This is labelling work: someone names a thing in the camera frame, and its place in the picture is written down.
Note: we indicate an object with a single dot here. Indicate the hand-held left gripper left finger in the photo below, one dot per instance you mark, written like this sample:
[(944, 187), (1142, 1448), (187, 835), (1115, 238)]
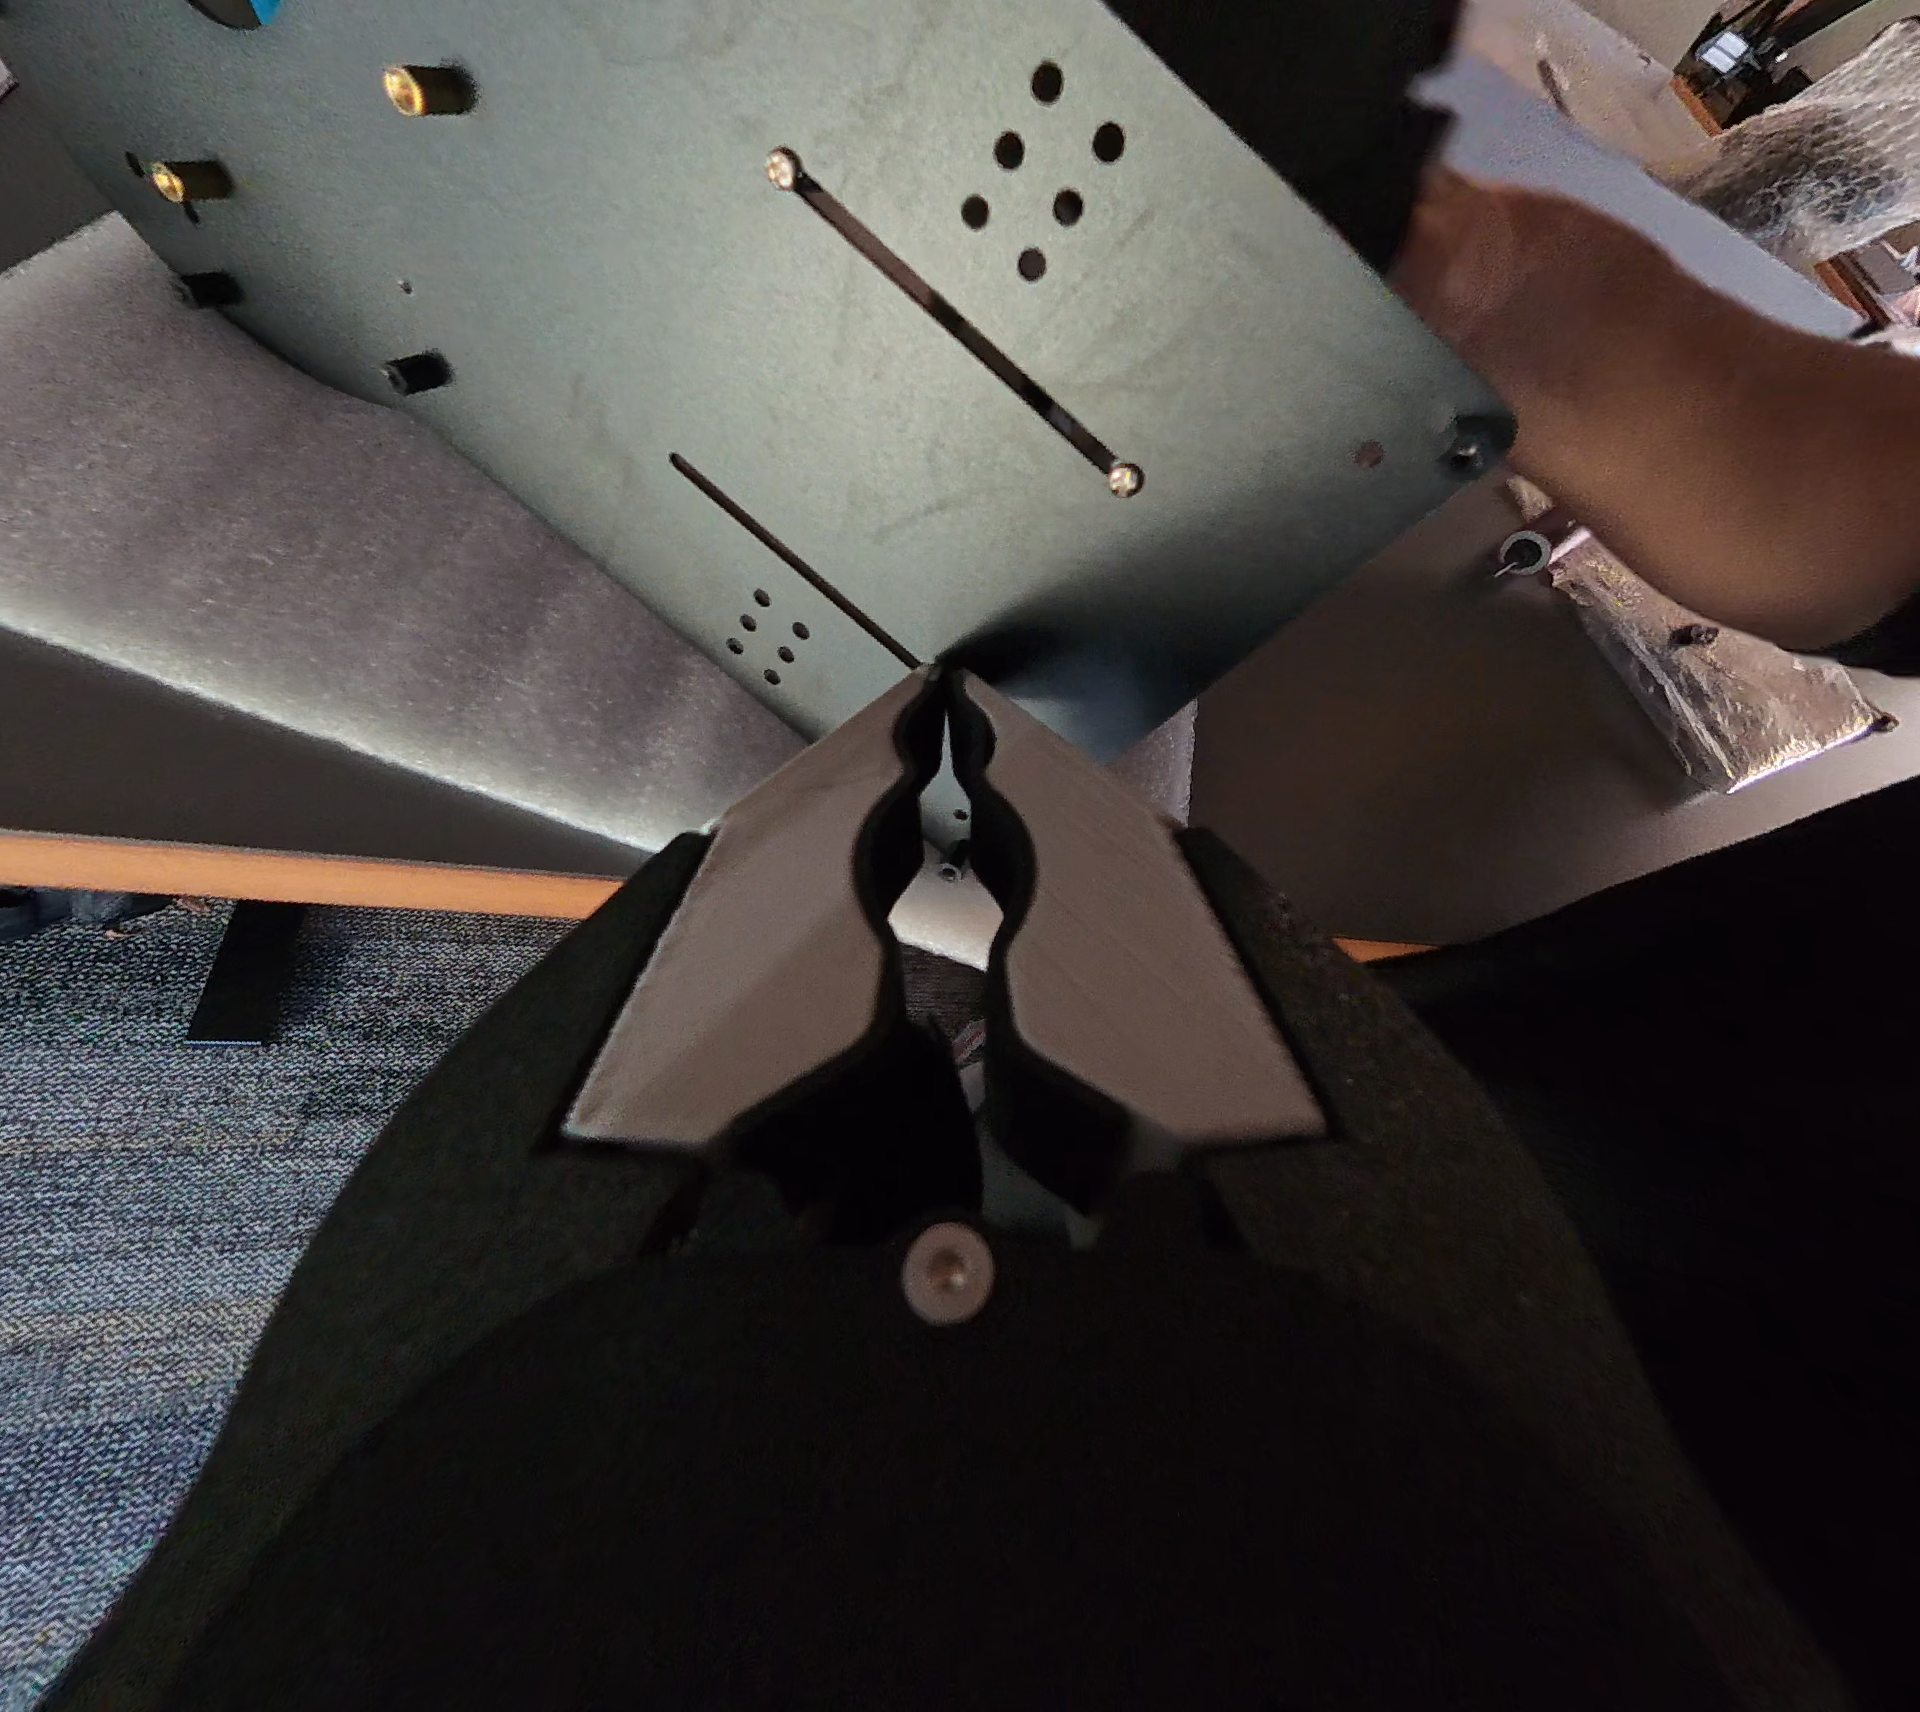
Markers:
[(734, 993)]

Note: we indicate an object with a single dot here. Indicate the pile of clear plastic bags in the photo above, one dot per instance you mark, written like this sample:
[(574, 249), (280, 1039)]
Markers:
[(1725, 707)]

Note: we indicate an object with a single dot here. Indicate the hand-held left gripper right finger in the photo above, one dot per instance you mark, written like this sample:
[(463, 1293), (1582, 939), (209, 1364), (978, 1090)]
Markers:
[(1154, 993)]

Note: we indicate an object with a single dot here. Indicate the dark red screwdriver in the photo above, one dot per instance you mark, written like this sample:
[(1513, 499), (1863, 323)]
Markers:
[(1527, 555)]

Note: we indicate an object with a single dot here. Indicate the bubble wrap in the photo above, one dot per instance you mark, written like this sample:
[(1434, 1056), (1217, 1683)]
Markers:
[(1814, 136)]

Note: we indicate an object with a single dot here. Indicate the person's right forearm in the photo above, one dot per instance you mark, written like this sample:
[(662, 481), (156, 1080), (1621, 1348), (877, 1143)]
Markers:
[(1650, 422)]

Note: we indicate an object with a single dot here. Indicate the blue toy robot arm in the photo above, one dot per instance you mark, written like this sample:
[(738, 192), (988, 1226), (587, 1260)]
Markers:
[(600, 243)]

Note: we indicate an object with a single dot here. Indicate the white foam sheet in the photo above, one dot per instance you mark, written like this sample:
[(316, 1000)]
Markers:
[(300, 543)]

